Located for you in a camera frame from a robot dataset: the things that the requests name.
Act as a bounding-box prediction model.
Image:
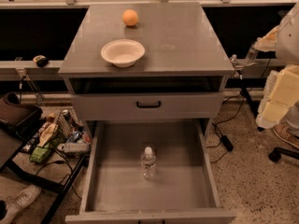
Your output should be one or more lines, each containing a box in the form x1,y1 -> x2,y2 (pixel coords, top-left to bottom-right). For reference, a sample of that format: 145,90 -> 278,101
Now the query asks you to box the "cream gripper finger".
254,26 -> 278,52
256,64 -> 299,129

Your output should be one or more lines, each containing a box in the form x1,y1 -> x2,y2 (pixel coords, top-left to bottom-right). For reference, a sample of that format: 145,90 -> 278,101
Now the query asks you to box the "clear plastic water bottle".
141,147 -> 157,179

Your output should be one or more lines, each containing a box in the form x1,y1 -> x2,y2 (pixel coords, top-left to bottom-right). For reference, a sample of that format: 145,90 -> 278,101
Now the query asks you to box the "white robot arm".
253,3 -> 299,129

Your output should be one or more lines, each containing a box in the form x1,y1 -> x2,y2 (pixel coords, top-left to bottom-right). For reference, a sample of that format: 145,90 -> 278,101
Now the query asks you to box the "background water bottle on ledge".
245,43 -> 259,66

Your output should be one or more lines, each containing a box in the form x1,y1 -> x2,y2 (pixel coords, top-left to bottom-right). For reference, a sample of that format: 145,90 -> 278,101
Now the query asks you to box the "closed grey middle drawer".
71,92 -> 223,121

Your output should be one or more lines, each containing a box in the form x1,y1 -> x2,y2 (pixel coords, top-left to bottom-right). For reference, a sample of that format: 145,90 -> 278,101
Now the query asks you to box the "grey drawer cabinet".
57,1 -> 235,125

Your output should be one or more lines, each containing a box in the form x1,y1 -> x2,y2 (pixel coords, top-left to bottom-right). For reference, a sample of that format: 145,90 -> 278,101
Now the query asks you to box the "open grey bottom drawer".
65,119 -> 235,224

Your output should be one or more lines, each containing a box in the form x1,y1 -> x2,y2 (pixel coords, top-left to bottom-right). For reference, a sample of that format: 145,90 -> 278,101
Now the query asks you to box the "black tripod leg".
237,75 -> 265,133

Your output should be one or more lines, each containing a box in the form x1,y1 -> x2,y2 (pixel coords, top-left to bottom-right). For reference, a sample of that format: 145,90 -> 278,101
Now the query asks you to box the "small clamp on ledge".
230,54 -> 244,80

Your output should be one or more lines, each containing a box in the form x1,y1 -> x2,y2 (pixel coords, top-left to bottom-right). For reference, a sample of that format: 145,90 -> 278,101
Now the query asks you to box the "tan shoe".
273,124 -> 299,149

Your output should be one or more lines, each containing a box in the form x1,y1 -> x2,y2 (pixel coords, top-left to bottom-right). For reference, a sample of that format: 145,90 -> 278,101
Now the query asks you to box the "black chair base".
268,147 -> 299,162

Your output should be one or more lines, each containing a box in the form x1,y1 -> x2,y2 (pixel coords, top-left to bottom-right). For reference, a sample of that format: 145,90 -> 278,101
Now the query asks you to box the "black power adapter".
221,135 -> 234,151

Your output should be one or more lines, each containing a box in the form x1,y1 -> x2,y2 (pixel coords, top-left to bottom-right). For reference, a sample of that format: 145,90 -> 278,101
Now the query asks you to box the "orange fruit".
122,9 -> 138,27

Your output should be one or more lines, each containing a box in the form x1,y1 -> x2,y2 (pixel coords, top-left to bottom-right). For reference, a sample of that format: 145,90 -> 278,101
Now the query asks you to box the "white paper bowl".
101,39 -> 145,68

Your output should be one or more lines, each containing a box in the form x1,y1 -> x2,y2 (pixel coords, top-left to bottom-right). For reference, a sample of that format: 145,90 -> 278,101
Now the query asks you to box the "black tape measure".
33,55 -> 49,68

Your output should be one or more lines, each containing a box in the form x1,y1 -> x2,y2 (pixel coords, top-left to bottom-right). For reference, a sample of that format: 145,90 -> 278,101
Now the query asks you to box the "green snack bag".
29,147 -> 51,164

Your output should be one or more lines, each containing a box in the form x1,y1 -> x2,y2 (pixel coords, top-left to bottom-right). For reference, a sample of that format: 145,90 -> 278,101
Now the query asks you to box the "brown bag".
0,92 -> 43,141

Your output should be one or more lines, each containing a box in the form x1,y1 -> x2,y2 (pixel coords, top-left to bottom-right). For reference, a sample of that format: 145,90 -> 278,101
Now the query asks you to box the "white sneaker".
0,185 -> 41,224

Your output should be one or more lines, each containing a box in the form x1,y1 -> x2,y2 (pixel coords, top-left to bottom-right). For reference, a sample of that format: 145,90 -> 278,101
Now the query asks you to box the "black drawer handle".
135,101 -> 162,109

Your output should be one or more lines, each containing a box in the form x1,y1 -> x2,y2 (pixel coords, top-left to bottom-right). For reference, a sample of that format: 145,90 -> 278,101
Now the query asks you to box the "wire basket of snacks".
22,108 -> 91,157

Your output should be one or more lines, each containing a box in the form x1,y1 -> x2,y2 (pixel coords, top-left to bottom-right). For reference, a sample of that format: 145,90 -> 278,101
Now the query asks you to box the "black metal table frame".
0,129 -> 87,224

